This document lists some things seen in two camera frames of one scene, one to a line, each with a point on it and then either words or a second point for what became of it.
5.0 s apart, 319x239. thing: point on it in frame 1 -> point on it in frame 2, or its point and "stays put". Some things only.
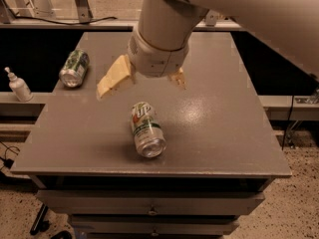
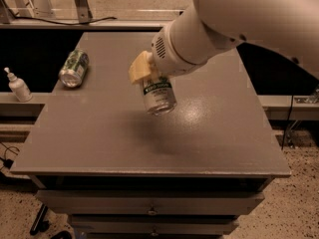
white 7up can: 150,137 -> 159,95
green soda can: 73,73 stays put
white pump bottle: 19,87 stays put
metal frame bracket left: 83,7 stays put
